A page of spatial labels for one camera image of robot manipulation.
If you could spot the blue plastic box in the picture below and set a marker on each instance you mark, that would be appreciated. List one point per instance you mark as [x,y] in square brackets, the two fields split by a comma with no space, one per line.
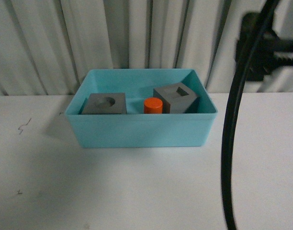
[136,129]

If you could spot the gray block with square hole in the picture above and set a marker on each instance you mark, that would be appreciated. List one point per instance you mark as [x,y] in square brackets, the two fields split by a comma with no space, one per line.
[177,99]

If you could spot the white curtain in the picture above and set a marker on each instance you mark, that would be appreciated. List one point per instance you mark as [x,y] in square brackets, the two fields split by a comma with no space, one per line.
[47,47]

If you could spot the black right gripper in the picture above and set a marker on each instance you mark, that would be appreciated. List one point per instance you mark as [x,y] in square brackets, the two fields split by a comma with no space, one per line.
[272,52]

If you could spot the orange cylinder part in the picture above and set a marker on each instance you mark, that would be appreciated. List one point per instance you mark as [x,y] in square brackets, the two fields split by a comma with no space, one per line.
[153,105]

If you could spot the gray block with round hole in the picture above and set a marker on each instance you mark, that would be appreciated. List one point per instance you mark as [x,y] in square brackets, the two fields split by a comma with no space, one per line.
[105,104]

